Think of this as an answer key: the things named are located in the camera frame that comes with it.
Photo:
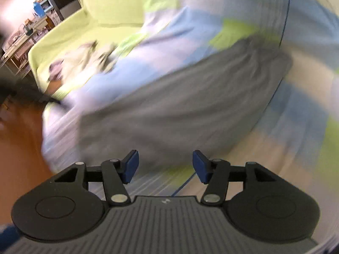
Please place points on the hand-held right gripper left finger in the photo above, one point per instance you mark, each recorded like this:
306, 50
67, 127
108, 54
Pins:
131, 166

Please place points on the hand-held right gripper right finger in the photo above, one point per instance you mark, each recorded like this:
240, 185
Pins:
200, 166

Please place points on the grey garment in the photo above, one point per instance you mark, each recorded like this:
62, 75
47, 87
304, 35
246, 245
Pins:
185, 103

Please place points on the white dining table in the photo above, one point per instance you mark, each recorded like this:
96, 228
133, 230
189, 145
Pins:
16, 46

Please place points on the brown garment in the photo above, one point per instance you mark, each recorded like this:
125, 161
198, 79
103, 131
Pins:
55, 86

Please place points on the purple garment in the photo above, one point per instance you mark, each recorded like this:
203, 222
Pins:
55, 70

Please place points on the beige garment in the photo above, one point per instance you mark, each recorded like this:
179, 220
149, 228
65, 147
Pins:
84, 57

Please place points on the blue water container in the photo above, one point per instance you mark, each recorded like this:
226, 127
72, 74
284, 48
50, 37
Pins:
38, 8

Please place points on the white microwave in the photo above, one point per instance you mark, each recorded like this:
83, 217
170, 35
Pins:
46, 4

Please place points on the green covered sofa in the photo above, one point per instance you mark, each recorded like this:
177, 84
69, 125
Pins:
111, 2

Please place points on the plaid blanket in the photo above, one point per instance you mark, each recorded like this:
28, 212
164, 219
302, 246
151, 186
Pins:
185, 18

